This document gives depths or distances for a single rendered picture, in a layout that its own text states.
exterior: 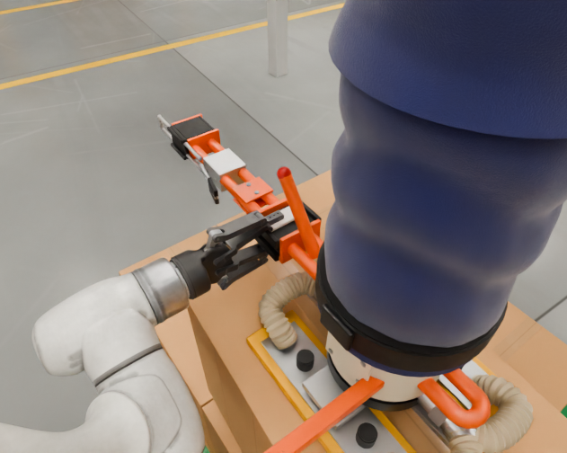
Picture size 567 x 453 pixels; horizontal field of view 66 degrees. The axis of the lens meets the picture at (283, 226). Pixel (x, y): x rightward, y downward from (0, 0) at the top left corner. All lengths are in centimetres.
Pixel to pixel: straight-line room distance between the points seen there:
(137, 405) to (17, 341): 177
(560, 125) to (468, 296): 19
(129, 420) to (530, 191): 49
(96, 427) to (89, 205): 233
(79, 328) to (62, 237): 207
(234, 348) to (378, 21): 60
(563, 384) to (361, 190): 125
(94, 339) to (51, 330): 6
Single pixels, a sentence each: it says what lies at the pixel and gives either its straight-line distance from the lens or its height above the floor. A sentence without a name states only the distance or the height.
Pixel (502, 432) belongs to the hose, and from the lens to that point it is 68.
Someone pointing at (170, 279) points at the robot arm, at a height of 124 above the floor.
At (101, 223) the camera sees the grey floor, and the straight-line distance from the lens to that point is 270.
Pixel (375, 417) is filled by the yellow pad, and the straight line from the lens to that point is 71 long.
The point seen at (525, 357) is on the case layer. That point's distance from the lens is 155.
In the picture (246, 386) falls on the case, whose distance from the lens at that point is 74.
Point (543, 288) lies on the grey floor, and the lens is 254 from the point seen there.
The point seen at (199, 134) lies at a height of 123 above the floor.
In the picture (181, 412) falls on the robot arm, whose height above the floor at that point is 116.
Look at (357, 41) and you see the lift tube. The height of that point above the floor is 162.
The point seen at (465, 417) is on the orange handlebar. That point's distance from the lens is 62.
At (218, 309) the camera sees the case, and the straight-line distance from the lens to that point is 82.
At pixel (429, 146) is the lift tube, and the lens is 32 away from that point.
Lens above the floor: 174
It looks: 45 degrees down
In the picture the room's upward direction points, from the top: straight up
